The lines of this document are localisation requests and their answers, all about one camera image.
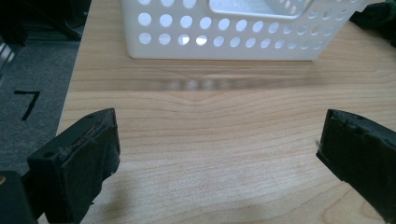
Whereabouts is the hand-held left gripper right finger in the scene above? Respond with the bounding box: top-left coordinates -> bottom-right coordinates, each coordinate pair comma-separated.
316,108 -> 396,224

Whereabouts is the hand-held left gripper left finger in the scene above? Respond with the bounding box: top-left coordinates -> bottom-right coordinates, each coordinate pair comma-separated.
21,107 -> 121,224

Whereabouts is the dark green cloth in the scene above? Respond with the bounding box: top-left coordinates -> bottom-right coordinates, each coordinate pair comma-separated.
348,0 -> 396,49

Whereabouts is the dark metal stand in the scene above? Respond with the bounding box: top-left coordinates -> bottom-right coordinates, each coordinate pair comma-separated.
0,0 -> 92,78

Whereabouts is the white perforated plastic basket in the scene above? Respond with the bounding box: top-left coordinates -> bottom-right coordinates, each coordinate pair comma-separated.
119,0 -> 372,62

